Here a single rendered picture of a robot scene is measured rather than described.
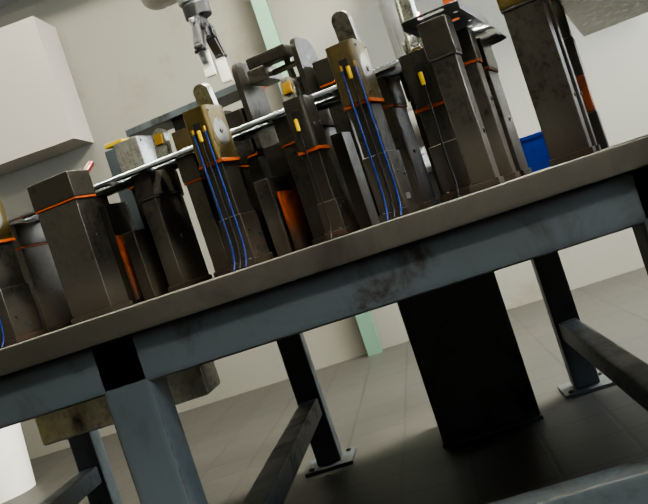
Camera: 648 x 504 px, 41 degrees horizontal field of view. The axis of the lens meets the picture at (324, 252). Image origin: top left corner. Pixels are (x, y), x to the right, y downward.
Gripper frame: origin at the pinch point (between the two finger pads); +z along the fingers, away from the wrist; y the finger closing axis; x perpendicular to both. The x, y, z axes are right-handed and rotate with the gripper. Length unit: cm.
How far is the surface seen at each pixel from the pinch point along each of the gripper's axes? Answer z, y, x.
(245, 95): 11.8, 21.1, 10.9
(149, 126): 7.0, 3.1, -22.5
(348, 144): 33, 39, 34
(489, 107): 38, 67, 65
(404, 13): 8, 28, 54
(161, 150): 16.8, 18.5, -15.5
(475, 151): 46, 85, 61
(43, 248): 31, 23, -54
